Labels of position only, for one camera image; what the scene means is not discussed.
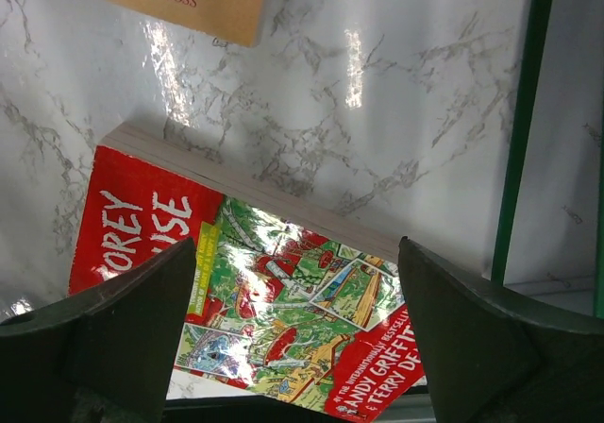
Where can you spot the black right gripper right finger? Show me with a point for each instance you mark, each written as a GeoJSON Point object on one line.
{"type": "Point", "coordinates": [493, 355]}

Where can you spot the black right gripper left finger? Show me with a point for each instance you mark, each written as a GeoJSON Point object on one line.
{"type": "Point", "coordinates": [105, 354]}

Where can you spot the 13-Storey Treehouse red book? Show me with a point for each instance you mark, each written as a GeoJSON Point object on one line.
{"type": "Point", "coordinates": [289, 301]}

